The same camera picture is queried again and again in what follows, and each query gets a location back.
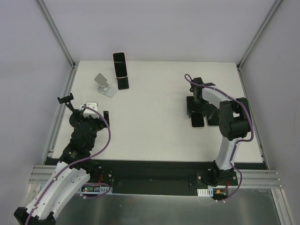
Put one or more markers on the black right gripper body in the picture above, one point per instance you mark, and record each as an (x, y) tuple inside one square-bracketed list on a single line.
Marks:
[(198, 109)]

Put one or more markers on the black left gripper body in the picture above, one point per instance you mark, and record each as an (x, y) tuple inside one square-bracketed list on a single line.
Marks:
[(78, 113)]

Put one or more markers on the black round-base clamp stand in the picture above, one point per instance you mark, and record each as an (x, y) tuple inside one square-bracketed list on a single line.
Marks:
[(69, 107)]

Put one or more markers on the phone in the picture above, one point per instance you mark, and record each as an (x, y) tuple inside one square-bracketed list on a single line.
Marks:
[(120, 67), (197, 120), (212, 118)]

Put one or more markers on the white phone stand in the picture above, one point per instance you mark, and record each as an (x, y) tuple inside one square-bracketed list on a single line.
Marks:
[(104, 86)]

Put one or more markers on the black folding phone stand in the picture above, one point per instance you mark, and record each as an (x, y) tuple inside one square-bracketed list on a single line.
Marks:
[(123, 83)]

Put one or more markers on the round brown-base phone stand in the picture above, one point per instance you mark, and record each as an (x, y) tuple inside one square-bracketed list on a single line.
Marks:
[(101, 126)]

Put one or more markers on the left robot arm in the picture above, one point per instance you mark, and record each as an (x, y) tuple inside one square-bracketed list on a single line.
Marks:
[(74, 168)]

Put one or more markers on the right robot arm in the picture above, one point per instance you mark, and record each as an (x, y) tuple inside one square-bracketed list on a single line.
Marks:
[(234, 123)]

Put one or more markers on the left controller board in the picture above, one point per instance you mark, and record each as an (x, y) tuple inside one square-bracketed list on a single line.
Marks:
[(95, 189)]

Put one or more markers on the controller board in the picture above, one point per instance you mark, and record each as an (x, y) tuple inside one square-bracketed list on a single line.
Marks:
[(211, 192), (95, 189)]

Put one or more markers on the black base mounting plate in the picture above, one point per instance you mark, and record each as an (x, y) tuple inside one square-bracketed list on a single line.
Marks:
[(157, 177)]

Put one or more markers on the right controller board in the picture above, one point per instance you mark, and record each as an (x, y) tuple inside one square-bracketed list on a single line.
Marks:
[(211, 192)]

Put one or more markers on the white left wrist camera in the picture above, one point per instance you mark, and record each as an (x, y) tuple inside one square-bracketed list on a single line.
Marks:
[(90, 109)]

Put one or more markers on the aluminium frame post left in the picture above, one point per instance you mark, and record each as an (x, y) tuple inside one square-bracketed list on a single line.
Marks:
[(54, 30)]

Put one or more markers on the aluminium frame post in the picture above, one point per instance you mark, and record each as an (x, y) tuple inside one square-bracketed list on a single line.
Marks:
[(54, 30), (259, 33)]

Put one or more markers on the aluminium frame post right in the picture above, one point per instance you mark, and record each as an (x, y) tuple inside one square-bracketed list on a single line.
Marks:
[(259, 33)]

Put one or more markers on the aluminium front rail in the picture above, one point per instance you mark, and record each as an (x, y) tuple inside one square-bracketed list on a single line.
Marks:
[(265, 179)]

